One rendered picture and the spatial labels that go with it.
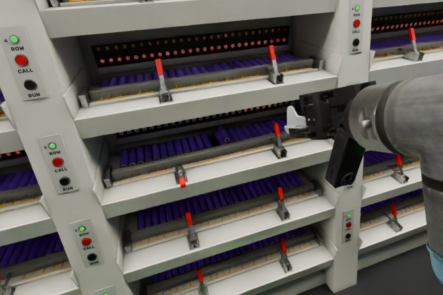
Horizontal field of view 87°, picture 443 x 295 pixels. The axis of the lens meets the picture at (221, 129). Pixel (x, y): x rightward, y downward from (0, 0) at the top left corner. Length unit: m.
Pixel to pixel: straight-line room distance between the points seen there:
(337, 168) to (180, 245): 0.45
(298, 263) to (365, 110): 0.65
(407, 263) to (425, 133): 0.96
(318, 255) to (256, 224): 0.28
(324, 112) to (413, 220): 0.80
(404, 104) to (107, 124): 0.48
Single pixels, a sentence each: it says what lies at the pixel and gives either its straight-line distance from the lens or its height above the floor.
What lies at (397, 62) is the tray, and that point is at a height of 0.74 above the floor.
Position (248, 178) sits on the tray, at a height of 0.51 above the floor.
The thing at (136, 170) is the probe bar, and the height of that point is 0.57.
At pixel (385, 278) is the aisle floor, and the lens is 1.13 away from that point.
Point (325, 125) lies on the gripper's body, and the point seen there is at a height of 0.68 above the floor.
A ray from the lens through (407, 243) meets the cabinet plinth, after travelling 1.24.
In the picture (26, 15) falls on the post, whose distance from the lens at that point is 0.54.
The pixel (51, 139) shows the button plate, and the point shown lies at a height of 0.70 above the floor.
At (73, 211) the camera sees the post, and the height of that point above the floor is 0.54.
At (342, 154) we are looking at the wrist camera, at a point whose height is 0.65.
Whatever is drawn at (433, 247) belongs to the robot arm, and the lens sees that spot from 0.34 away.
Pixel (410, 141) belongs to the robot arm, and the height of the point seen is 0.70.
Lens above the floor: 0.81
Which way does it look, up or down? 17 degrees down
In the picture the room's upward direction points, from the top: 7 degrees counter-clockwise
